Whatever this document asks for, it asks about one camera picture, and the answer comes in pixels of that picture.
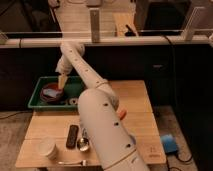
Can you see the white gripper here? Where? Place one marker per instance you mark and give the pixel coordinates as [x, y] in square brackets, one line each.
[63, 67]

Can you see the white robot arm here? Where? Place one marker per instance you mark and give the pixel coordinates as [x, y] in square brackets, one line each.
[97, 106]

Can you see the red bowl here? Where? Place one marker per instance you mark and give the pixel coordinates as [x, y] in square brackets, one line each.
[47, 99]

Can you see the green plastic tray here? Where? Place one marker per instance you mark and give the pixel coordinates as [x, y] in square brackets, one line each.
[72, 90]

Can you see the black remote control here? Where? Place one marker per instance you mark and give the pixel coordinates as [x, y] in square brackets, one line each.
[72, 136]

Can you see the wooden table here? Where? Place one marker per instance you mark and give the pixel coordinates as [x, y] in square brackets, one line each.
[139, 122]

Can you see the metal spoon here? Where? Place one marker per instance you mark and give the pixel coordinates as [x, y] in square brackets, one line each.
[83, 143]

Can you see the orange carrot toy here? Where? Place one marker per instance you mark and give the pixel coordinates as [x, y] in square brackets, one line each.
[122, 114]

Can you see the white cup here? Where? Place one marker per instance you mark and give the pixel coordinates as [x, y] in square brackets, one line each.
[47, 148]

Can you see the blue box on floor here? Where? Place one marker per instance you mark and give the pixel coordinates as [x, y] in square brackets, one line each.
[169, 144]

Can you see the white horizontal rail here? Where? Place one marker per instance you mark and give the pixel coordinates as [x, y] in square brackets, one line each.
[106, 41]

